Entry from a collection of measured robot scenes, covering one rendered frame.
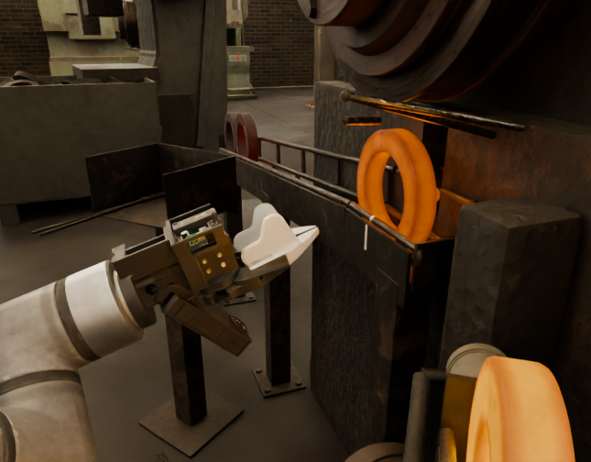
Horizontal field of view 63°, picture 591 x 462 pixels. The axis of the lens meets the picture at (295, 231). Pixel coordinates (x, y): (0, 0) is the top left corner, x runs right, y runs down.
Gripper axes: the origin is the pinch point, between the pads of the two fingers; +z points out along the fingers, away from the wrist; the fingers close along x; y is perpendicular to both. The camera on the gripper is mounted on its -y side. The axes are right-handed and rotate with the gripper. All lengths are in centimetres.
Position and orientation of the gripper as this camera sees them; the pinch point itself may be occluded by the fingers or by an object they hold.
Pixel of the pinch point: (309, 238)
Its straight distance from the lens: 54.7
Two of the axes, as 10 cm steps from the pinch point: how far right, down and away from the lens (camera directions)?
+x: -3.2, -3.5, 8.8
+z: 9.1, -3.9, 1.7
